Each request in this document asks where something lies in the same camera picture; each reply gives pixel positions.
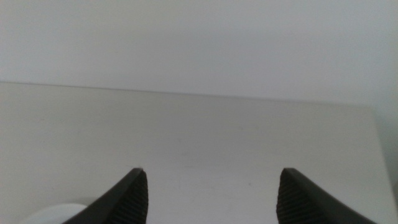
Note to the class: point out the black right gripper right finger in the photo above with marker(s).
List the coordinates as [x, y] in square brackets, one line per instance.
[298, 202]

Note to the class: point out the white shallow bowl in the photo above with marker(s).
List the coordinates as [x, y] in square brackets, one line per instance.
[53, 214]

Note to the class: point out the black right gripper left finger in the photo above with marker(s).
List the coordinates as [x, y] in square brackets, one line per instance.
[124, 202]

